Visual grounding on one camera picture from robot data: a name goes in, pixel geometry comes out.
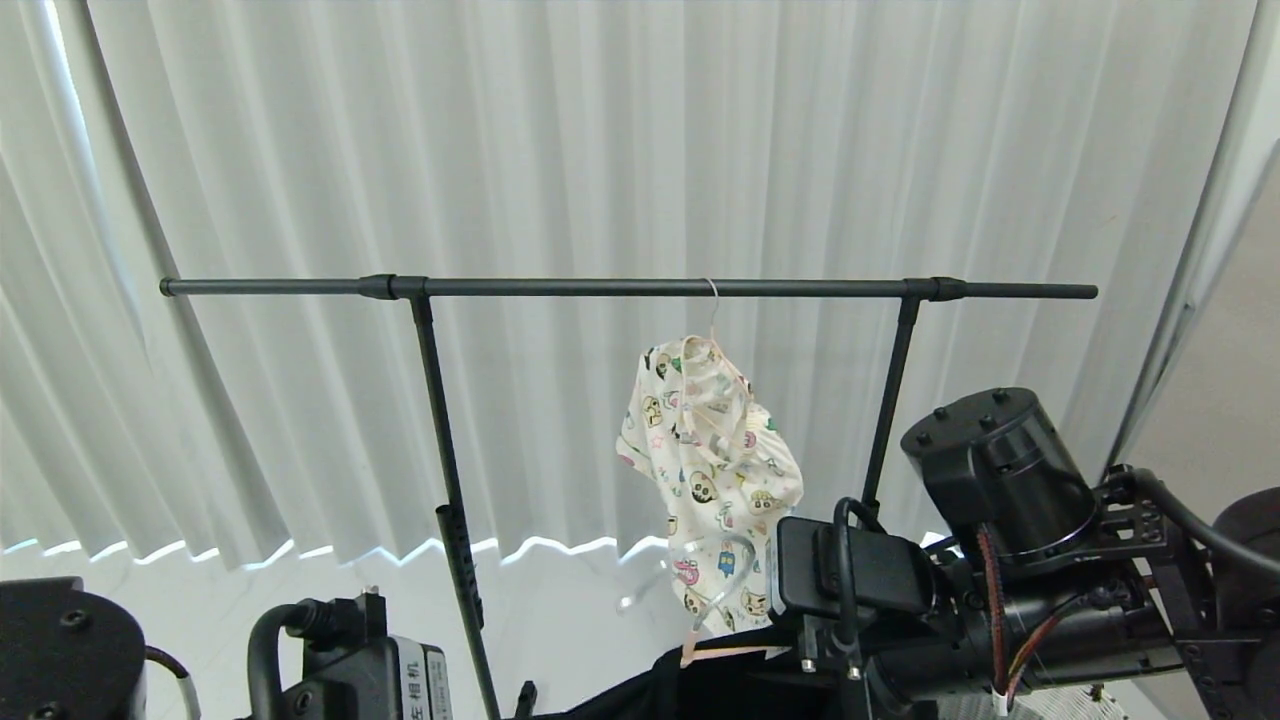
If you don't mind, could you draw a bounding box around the pink clothes hanger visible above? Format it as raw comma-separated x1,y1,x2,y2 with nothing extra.
680,278,756,461
617,533,793,669

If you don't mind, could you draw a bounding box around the white curtain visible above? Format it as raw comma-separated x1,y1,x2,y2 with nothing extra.
0,0,1259,571

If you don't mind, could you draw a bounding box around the cream printed garment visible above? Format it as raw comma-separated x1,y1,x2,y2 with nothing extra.
616,335,805,636

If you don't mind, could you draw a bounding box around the black garment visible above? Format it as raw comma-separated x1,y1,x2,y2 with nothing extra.
530,645,871,720

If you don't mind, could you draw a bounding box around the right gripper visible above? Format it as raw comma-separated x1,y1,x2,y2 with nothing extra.
865,595,1001,720

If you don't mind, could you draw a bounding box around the white laundry basket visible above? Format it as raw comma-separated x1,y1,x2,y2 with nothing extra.
1010,690,1136,720

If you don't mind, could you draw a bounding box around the black clothes rack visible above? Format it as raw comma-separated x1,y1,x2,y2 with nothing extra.
160,275,1099,720

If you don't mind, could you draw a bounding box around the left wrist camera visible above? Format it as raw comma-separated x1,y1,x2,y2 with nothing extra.
285,590,453,720

